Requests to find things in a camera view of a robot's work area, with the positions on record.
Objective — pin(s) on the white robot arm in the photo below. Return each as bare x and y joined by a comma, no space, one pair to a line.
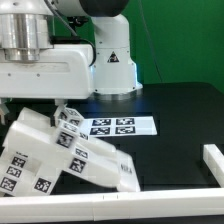
28,27

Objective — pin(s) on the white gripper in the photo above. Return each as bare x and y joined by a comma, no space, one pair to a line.
61,73

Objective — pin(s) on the white U-shaped fence frame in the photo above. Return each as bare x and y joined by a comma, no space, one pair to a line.
118,206

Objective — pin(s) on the white chair back part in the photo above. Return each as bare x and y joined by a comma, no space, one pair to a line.
90,159

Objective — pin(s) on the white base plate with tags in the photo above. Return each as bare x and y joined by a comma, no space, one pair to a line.
120,126

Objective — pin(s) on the white chair seat part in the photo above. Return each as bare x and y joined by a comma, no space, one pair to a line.
45,180

